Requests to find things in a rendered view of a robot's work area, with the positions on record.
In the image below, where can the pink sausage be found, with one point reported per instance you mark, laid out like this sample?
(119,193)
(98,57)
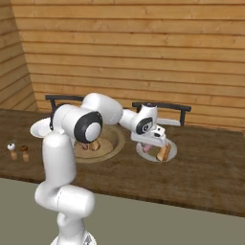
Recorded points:
(83,146)
(146,148)

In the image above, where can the white-topped wooden shaker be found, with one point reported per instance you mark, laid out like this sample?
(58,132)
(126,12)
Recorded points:
(12,151)

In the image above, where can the brown-topped wooden shaker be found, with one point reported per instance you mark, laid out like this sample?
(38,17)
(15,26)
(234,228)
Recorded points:
(25,152)

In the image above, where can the brown wooden bowl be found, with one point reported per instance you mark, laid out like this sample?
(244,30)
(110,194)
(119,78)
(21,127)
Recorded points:
(108,145)

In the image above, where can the tan hot dog bun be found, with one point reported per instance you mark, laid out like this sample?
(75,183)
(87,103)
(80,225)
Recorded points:
(94,145)
(164,152)

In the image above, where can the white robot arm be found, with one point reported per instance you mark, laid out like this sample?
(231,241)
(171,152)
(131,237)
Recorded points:
(60,159)

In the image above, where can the white plate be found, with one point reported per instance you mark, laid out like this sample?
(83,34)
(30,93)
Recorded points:
(39,129)
(150,154)

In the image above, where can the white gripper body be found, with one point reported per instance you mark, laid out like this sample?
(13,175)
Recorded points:
(149,140)

